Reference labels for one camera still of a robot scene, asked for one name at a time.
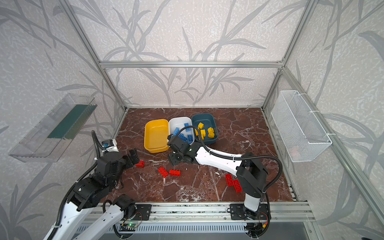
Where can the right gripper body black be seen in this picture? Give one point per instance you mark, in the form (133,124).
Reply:
(175,143)

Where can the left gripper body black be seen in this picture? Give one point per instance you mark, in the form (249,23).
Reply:
(128,157)

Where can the small red brick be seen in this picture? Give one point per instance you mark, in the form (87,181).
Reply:
(140,164)

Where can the blue brick group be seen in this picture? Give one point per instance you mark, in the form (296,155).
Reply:
(186,125)

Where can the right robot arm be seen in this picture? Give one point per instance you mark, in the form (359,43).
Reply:
(248,169)

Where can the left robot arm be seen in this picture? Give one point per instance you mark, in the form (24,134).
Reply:
(86,194)

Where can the white plastic bin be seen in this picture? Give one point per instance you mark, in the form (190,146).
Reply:
(179,123)

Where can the yellow plastic bin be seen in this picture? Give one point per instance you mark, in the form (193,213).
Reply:
(156,133)

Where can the teal plastic bin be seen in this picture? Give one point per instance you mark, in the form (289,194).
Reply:
(209,122)

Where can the green circuit board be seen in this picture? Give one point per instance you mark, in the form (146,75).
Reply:
(130,227)

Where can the right base wiring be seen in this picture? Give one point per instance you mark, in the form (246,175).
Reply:
(258,228)

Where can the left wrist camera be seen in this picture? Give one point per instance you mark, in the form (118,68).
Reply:
(109,145)

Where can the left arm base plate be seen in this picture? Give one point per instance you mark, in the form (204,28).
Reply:
(142,212)

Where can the clear plastic wall tray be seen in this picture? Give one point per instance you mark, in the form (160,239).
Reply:
(49,139)

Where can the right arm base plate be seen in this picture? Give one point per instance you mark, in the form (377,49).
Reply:
(240,212)

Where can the white wire mesh basket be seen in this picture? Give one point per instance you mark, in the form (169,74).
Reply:
(302,133)

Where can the aluminium front rail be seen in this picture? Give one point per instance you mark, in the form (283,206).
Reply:
(218,212)

